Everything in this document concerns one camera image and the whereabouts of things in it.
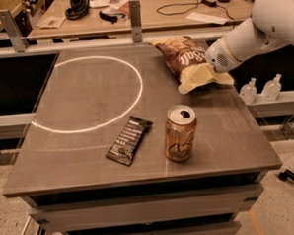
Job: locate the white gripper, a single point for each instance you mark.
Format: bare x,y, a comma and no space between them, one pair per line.
218,57

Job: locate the brown chip bag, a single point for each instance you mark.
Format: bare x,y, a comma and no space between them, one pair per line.
180,53

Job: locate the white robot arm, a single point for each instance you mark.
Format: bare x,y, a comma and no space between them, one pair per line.
269,28

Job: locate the orange soda can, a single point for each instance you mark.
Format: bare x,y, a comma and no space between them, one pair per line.
180,130

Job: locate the clear sanitizer bottle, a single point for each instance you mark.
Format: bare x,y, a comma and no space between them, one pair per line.
248,92
272,88

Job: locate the white paper sheet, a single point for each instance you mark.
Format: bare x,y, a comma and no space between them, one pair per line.
206,18

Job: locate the black sunglasses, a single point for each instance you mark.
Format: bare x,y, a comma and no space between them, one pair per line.
113,17

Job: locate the black snack bar wrapper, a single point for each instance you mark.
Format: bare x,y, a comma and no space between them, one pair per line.
126,145

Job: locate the black caster leg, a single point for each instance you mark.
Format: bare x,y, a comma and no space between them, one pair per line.
286,175

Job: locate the black headphones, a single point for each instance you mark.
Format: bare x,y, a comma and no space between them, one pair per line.
78,9

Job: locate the small paper card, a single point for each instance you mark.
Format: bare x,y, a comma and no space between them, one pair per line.
51,23

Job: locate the grey upper drawer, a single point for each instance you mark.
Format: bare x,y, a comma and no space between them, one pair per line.
146,209

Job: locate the grey metal bracket middle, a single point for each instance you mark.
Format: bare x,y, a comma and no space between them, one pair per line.
135,20

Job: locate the grey metal bracket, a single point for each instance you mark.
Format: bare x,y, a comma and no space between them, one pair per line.
135,20
18,42

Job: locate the grey metal bracket left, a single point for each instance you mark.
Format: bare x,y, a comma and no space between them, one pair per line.
18,42

